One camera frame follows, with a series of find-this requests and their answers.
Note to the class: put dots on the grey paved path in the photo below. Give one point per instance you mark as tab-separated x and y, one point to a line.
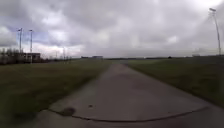
123	93

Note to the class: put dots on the distant low building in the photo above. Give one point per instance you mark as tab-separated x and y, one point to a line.
97	57

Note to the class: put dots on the tall light pole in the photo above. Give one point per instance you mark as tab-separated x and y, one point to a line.
216	30
31	43
20	41

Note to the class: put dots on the grass field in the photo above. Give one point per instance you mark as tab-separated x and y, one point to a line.
30	83
186	71

